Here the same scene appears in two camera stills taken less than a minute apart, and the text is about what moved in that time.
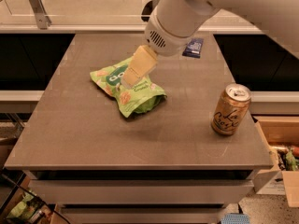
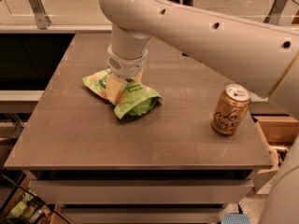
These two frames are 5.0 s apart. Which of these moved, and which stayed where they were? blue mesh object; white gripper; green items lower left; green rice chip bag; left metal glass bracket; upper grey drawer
Moved: white gripper; green rice chip bag
Stayed: green items lower left; upper grey drawer; blue mesh object; left metal glass bracket
